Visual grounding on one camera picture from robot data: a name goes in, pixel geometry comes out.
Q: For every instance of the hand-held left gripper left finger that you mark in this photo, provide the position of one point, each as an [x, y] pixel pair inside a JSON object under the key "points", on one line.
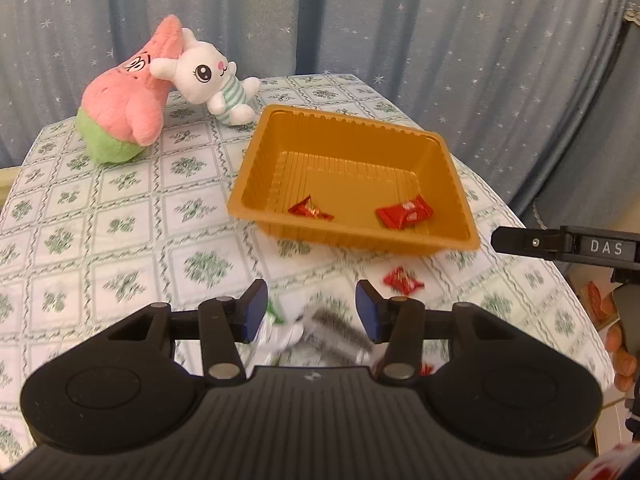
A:
{"points": [[255, 310]]}

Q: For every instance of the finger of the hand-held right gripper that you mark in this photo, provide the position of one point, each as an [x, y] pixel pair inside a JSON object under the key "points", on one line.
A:
{"points": [[525, 242]]}

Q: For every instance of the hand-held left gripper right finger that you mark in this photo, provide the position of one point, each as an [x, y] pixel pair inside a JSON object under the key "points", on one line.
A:
{"points": [[366, 312]]}

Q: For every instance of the silver black snack packet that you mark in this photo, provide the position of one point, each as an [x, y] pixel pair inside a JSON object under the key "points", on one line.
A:
{"points": [[332, 332]]}

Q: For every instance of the golden plastic tray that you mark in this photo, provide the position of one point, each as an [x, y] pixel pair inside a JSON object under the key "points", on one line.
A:
{"points": [[350, 170]]}

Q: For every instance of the person's right hand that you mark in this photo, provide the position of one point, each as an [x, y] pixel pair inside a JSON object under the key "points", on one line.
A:
{"points": [[614, 340]]}

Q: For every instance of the green white snack packet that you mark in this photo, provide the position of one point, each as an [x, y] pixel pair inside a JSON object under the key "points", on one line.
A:
{"points": [[274, 312]]}

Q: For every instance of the red wrapped candy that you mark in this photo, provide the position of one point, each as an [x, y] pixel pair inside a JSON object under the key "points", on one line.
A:
{"points": [[402, 212], [310, 208], [402, 280]]}

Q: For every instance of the small red candy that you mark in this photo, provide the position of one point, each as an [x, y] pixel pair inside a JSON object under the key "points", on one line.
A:
{"points": [[426, 370]]}

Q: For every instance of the green floral tablecloth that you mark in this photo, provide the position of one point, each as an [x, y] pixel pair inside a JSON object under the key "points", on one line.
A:
{"points": [[125, 240]]}

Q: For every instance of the red white patterned cloth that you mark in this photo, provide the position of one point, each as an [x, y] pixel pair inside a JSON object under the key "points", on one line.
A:
{"points": [[607, 467]]}

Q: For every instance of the white rabbit plush toy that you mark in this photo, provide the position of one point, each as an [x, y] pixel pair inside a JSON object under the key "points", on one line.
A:
{"points": [[205, 77]]}

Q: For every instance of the white lace cloth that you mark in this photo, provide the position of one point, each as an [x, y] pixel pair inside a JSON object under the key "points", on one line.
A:
{"points": [[632, 10]]}

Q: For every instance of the pink star plush toy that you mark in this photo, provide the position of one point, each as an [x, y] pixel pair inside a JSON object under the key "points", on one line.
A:
{"points": [[127, 102]]}

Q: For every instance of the blue star print curtain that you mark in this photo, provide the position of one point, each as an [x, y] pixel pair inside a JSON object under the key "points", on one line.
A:
{"points": [[350, 10]]}

